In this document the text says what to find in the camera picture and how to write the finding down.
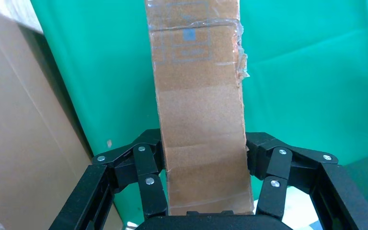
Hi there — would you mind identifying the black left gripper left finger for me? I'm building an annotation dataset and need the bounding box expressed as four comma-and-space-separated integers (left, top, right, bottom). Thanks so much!
92, 128, 169, 219

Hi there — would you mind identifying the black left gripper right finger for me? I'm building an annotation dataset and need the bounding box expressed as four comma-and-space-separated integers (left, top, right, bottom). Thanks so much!
246, 132, 339, 220

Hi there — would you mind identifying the small long cardboard box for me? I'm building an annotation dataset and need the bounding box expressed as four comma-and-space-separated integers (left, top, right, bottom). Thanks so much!
144, 0, 255, 217

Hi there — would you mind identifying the large open cardboard carton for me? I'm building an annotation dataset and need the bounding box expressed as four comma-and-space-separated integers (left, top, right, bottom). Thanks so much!
0, 0, 123, 230

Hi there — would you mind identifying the green table cloth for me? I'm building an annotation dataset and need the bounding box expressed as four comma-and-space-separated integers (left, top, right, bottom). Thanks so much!
30, 0, 368, 228

